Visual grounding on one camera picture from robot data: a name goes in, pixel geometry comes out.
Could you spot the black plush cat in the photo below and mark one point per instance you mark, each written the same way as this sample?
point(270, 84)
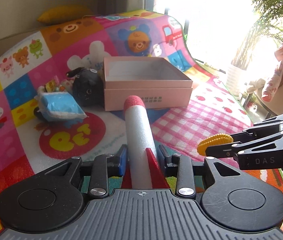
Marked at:
point(87, 86)

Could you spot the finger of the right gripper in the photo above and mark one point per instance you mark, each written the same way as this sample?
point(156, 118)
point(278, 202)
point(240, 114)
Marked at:
point(260, 130)
point(250, 152)

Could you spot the yellow pudding cup toy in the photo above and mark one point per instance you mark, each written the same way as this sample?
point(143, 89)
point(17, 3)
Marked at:
point(52, 86)

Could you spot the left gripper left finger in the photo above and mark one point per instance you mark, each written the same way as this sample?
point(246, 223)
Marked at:
point(105, 166)

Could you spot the yellow corn toy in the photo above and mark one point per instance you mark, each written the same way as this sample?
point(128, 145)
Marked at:
point(213, 140)

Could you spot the pink cardboard box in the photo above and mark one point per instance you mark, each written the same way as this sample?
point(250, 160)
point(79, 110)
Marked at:
point(156, 81)

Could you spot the yellow cushion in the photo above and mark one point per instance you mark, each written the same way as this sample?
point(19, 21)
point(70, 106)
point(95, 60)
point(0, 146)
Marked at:
point(63, 13)

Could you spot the white red foam rocket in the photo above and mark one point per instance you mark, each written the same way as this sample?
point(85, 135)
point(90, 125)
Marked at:
point(143, 162)

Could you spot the pink teal toy figure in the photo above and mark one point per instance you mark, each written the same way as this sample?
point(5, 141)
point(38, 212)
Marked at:
point(66, 85)

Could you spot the blue white plastic bag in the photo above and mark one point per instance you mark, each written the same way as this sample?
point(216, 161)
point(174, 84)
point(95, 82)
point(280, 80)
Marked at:
point(57, 106)

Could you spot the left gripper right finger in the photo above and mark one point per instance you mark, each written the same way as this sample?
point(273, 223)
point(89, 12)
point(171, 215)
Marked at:
point(180, 167)

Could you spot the colourful cartoon play mat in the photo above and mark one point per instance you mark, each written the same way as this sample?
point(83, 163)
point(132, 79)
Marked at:
point(28, 146)

